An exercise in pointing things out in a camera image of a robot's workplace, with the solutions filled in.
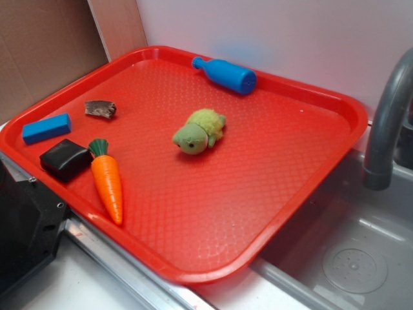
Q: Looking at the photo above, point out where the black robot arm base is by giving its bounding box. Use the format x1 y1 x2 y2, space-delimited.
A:
1 163 68 297

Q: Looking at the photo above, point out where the red plastic tray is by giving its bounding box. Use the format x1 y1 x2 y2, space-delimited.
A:
1 46 368 284

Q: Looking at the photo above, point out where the black rectangular box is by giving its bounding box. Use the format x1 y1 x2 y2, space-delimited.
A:
39 139 93 183

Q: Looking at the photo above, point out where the blue plastic toy bottle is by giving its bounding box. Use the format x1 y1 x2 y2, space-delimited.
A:
192 57 257 95

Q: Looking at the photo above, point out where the orange toy carrot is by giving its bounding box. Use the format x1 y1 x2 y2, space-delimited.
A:
88 138 123 226

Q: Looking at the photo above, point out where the grey plastic sink basin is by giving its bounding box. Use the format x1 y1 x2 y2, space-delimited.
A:
252 151 412 309

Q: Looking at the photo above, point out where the blue rectangular block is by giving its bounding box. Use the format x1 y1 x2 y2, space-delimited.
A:
22 113 72 145

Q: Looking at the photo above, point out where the green plush turtle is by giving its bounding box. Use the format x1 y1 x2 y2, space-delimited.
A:
172 108 227 155

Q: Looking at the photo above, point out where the brown wood bark piece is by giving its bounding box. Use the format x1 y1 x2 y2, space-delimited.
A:
85 100 117 119

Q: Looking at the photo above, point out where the grey toy faucet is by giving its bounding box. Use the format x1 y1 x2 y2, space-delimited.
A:
363 49 412 191

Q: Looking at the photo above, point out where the brown cardboard panel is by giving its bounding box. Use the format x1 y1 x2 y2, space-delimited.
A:
1 1 146 123

